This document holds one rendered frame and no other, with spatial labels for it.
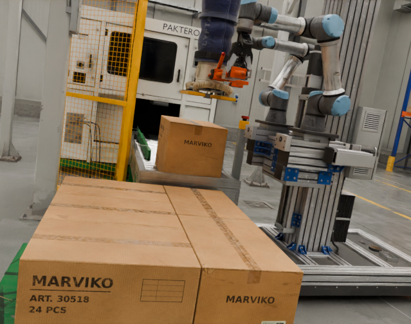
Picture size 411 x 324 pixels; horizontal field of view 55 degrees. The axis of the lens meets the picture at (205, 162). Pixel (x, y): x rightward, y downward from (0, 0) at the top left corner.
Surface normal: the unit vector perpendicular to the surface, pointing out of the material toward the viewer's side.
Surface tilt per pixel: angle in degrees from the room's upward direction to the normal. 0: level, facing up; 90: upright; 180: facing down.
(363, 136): 90
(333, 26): 83
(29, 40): 90
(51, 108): 89
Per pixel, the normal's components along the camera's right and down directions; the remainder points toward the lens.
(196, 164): 0.21, 0.18
